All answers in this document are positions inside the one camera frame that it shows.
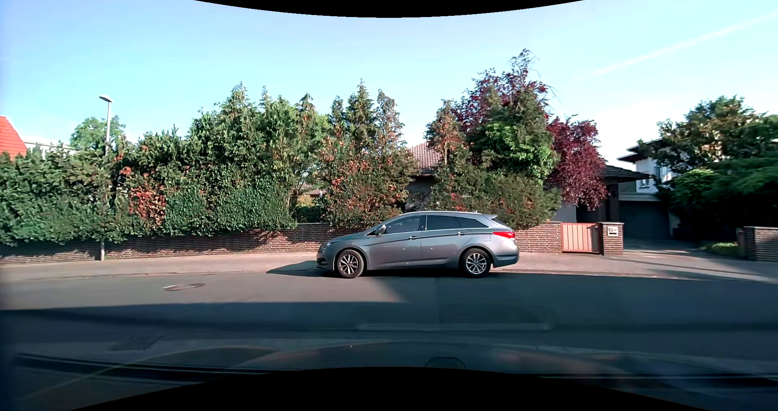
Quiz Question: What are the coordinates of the house with tiled roof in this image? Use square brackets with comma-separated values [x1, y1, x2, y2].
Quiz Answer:
[404, 141, 651, 225]

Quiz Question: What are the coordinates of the red-leaved tree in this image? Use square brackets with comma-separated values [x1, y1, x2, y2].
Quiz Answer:
[424, 49, 609, 231]

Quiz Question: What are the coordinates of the red-roofed building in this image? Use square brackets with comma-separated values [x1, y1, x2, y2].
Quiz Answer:
[0, 116, 29, 160]

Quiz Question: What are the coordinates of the paved pavement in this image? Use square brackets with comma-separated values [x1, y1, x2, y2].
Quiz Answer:
[0, 250, 778, 284]

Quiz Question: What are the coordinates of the grey asphalt road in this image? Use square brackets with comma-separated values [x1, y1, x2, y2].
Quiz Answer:
[0, 268, 778, 363]

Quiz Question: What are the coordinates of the grey lamp post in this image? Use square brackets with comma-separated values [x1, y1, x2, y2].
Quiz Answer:
[98, 95, 114, 261]

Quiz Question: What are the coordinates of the grey estate car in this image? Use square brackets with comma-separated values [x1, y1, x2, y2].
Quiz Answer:
[316, 210, 520, 279]

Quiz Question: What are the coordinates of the large green tree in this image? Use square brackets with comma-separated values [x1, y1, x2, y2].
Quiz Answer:
[638, 95, 778, 244]

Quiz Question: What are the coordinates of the low brick wall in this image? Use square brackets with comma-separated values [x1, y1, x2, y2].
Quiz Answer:
[736, 226, 778, 262]

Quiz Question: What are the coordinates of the paved driveway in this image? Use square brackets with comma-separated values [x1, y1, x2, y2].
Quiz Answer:
[623, 238, 748, 263]

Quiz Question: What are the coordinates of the row of trees and bushes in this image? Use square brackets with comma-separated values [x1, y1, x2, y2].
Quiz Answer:
[0, 83, 420, 246]

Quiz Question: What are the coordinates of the car's own bonnet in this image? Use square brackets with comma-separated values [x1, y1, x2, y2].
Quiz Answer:
[12, 337, 778, 394]

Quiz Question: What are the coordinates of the white house with garage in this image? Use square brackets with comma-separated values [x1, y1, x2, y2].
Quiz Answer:
[615, 137, 682, 240]

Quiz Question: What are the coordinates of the red brick wall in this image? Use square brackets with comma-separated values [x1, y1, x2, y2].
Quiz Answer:
[0, 221, 626, 265]

